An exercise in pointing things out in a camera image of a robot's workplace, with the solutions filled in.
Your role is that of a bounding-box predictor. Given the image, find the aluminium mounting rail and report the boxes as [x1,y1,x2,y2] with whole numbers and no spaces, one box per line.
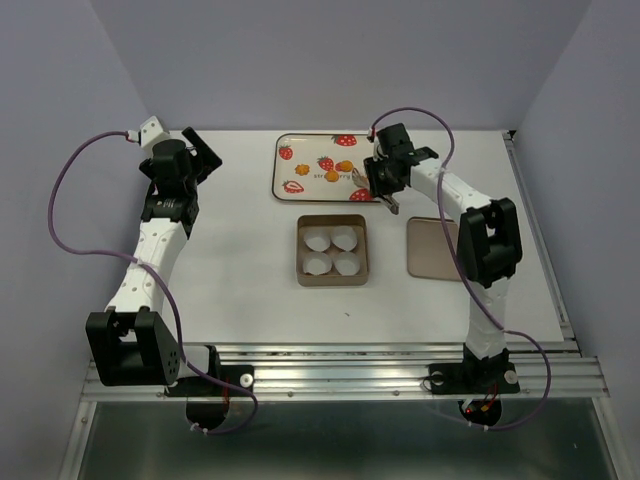
[82,342,611,401]

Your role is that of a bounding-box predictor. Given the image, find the brown tin lid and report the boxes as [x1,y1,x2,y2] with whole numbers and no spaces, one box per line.
[406,217,460,281]

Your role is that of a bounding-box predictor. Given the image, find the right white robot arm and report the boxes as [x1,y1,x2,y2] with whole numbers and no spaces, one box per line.
[364,123,523,390]

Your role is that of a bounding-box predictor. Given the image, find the white paper cup back-left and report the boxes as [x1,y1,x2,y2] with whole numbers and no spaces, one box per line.
[303,227,331,252]

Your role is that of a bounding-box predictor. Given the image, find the white paper cup front-right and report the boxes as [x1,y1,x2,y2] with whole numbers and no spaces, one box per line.
[333,251,361,276]

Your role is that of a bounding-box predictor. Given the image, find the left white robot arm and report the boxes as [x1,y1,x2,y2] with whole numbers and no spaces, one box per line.
[85,127,222,386]

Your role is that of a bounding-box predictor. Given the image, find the metal tongs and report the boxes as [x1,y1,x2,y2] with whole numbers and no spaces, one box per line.
[349,168,400,215]

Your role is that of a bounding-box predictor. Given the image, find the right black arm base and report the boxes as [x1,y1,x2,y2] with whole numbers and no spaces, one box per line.
[428,344,520,396]

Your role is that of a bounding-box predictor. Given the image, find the white paper cup front-left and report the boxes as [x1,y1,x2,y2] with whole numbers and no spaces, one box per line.
[302,251,333,276]

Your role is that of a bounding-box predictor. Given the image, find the strawberry print tray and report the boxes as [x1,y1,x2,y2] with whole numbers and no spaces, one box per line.
[272,133,373,203]

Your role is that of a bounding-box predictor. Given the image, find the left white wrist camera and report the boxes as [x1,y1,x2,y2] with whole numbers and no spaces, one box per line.
[139,116,171,155]

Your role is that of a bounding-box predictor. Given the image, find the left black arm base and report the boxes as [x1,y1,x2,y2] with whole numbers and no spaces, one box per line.
[165,345,255,398]

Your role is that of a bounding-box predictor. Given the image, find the brown square tin box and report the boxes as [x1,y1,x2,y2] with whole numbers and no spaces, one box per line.
[295,214,370,288]

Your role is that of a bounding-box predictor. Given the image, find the white paper cup back-right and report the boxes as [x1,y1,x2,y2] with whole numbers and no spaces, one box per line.
[331,225,358,251]

